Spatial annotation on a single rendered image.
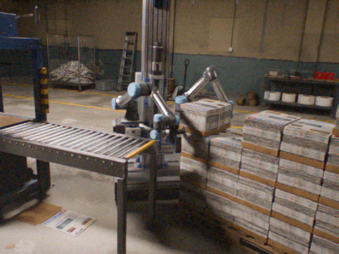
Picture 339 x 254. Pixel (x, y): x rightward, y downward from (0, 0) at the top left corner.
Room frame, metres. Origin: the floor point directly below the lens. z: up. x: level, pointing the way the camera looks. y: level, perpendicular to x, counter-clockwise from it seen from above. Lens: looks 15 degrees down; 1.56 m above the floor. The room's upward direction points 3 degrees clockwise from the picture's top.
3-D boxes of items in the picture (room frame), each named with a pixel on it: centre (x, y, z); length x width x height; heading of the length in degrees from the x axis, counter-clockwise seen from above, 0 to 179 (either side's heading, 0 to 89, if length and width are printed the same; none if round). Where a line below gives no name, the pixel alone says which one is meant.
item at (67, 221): (2.39, 0.84, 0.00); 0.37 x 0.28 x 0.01; 68
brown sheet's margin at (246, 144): (2.25, -0.77, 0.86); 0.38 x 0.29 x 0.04; 139
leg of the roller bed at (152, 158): (2.37, 0.12, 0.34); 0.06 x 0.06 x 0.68; 68
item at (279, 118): (2.26, -0.78, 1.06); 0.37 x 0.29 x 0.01; 139
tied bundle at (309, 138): (2.06, -0.99, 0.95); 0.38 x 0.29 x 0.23; 139
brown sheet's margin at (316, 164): (2.06, -0.99, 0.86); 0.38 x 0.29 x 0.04; 139
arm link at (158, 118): (2.32, 0.08, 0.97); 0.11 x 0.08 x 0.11; 124
